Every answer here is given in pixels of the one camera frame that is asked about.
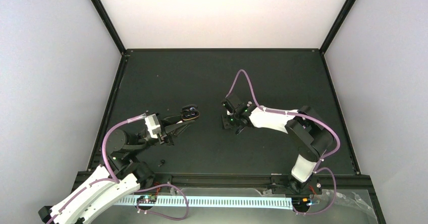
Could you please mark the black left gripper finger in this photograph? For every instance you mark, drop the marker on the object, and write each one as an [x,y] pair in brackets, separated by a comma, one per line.
[171,120]
[178,128]

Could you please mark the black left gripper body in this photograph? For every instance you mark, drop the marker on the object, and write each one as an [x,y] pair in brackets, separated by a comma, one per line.
[162,135]

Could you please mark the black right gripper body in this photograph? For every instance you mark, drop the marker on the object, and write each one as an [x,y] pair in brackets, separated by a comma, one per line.
[230,123]

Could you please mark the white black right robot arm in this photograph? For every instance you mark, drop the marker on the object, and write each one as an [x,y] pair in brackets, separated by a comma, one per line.
[311,136]

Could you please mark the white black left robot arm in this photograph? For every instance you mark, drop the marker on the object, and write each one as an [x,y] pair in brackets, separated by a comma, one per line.
[121,173]

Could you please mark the clear plastic sheet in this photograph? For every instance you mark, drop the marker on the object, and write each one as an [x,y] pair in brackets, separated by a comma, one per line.
[340,206]

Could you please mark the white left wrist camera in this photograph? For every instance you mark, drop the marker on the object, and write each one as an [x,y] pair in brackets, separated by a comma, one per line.
[153,125]

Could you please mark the white slotted cable duct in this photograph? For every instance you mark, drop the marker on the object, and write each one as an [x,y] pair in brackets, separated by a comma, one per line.
[207,201]

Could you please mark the black front mounting rail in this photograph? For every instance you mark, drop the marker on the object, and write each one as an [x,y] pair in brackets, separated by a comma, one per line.
[279,184]

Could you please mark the black left rear frame post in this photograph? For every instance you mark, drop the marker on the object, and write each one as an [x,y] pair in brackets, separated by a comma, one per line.
[98,5]

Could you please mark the black frame post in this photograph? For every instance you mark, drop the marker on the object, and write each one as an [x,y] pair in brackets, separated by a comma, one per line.
[98,5]
[338,22]

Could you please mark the black right rear frame post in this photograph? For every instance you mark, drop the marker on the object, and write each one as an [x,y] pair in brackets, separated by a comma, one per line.
[338,22]

